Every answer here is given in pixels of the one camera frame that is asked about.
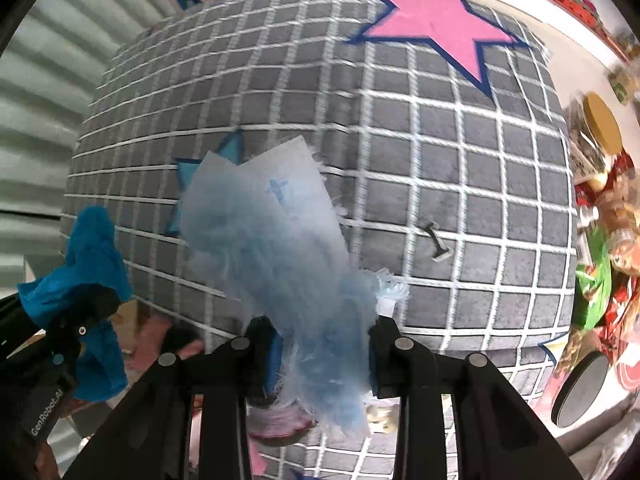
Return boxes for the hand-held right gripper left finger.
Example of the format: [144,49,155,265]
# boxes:
[62,316,286,480]

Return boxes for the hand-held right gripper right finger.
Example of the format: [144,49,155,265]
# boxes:
[367,316,583,480]

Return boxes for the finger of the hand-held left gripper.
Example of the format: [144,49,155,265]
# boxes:
[47,287,122,361]

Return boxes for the light blue fluffy cloth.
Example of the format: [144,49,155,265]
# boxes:
[179,135,411,436]

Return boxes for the pink soft item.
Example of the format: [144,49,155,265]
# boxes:
[131,314,205,368]

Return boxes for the cream floral socks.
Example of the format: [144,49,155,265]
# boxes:
[364,401,402,435]

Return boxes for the pink knitted cloth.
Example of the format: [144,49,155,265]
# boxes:
[247,400,318,447]

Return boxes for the black hair clip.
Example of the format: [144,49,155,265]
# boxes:
[422,221,451,263]

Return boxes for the dark round lid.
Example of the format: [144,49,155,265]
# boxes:
[550,350,608,428]

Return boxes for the pale green curtain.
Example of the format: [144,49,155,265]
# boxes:
[0,0,173,311]

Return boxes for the grey grid blanket with stars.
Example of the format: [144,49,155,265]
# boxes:
[60,0,581,480]

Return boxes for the green snack packet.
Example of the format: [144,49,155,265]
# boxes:
[572,225,613,331]

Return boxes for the pile of colourful snack packets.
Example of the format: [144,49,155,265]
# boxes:
[565,150,640,411]

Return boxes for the jar with yellow lid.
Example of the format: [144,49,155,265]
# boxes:
[565,91,625,181]

